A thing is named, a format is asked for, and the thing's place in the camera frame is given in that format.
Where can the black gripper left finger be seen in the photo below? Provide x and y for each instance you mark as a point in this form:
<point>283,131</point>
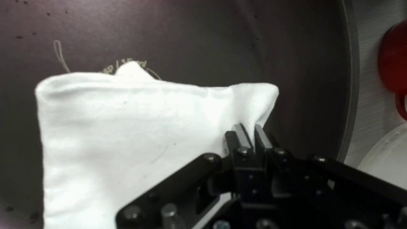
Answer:
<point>239,142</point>

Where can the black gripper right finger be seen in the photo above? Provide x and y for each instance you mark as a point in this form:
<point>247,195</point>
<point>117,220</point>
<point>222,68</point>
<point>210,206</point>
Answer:
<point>262,142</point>

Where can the plain white cloth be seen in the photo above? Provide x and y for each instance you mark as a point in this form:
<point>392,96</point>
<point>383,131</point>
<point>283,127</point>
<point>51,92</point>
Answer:
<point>127,141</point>

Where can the black frying pan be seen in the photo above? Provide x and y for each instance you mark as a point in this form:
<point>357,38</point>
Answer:
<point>191,39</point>

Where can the clear plastic bowl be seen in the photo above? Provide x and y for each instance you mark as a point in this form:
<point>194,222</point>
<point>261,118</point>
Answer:
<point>388,157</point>

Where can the red cup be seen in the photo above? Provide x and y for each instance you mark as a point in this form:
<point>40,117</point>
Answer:
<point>394,64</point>

